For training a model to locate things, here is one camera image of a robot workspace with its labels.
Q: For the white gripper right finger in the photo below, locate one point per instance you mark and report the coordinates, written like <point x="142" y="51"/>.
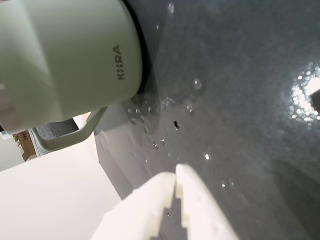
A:
<point x="202" y="205"/>

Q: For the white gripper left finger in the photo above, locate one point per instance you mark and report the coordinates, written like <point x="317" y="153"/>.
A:
<point x="140" y="205"/>

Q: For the dark grey table mat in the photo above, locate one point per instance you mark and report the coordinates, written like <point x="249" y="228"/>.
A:
<point x="225" y="100"/>

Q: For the brown cardboard box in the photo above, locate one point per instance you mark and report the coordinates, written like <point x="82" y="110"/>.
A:
<point x="25" y="145"/>

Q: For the pale green steel mug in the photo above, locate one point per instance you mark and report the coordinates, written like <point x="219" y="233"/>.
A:
<point x="67" y="62"/>

